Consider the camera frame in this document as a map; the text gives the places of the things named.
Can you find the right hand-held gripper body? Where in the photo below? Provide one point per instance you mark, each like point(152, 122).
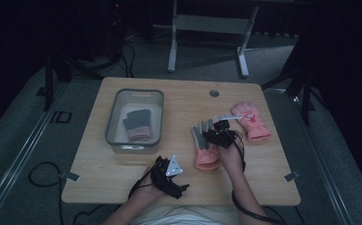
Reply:
point(224, 136)

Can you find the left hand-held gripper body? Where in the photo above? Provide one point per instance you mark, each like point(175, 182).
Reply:
point(173, 167)

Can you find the pink ski glove grey palm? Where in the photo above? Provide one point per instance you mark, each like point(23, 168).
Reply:
point(205, 157)

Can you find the grey plastic storage bin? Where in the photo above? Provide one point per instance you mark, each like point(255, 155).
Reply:
point(119, 125)

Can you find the person's right hand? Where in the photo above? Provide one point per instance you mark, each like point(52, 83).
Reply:
point(233, 157)

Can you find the person's left hand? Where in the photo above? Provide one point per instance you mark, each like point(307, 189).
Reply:
point(147, 192)

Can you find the person's white clothing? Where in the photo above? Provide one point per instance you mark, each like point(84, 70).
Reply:
point(182, 215)

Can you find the pink ski glove red print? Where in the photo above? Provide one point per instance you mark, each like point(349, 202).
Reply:
point(254, 125)

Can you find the grey table edge clip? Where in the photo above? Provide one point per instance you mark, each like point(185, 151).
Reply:
point(292, 176)
point(71, 176)

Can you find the black metal stand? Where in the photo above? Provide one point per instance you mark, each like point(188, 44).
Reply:
point(60, 68)
point(301, 81)

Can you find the metal floor rail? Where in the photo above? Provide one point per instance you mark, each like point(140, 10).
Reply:
point(22, 156)
point(323, 168)

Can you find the white metal desk frame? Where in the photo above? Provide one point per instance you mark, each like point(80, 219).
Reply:
point(212, 24)

